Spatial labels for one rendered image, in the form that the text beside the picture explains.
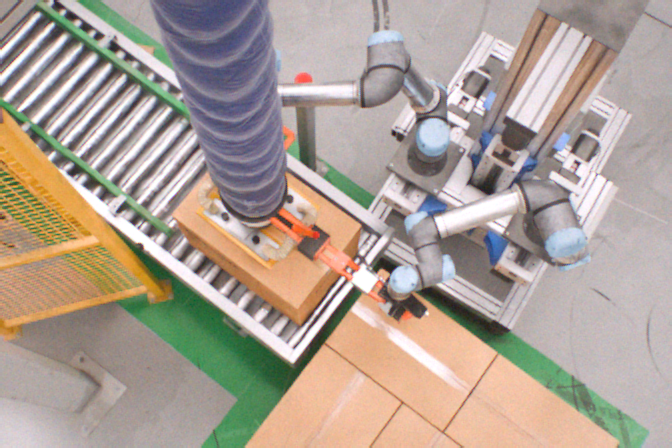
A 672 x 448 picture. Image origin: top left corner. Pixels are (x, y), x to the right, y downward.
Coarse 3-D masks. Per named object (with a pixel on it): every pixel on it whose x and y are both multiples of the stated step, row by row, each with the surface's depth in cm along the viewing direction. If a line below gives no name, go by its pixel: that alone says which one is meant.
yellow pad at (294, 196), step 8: (288, 184) 294; (288, 192) 292; (296, 192) 293; (288, 200) 289; (296, 200) 292; (304, 200) 292; (312, 200) 292; (288, 208) 291; (296, 216) 290; (304, 216) 290
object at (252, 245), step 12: (204, 216) 290; (216, 216) 289; (228, 216) 287; (216, 228) 289; (240, 240) 287; (252, 240) 286; (264, 240) 287; (276, 240) 288; (252, 252) 286; (264, 264) 285
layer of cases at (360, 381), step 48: (336, 336) 337; (384, 336) 337; (432, 336) 338; (336, 384) 332; (384, 384) 332; (432, 384) 332; (480, 384) 332; (528, 384) 333; (288, 432) 326; (336, 432) 326; (384, 432) 327; (432, 432) 327; (480, 432) 327; (528, 432) 327; (576, 432) 327
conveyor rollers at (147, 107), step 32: (64, 32) 374; (32, 64) 370; (64, 64) 370; (96, 64) 373; (32, 96) 365; (64, 96) 367; (128, 96) 365; (96, 128) 361; (128, 128) 361; (160, 128) 363; (96, 160) 357; (128, 160) 357; (96, 192) 353; (128, 192) 354; (224, 288) 342; (288, 320) 339
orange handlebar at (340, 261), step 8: (288, 136) 287; (288, 144) 285; (288, 216) 278; (280, 224) 277; (296, 224) 277; (304, 224) 277; (288, 232) 276; (296, 240) 276; (328, 248) 275; (336, 248) 275; (320, 256) 274; (336, 256) 274; (344, 256) 274; (328, 264) 274; (336, 264) 273; (344, 264) 273; (352, 264) 273; (344, 272) 273; (376, 296) 270; (408, 312) 269
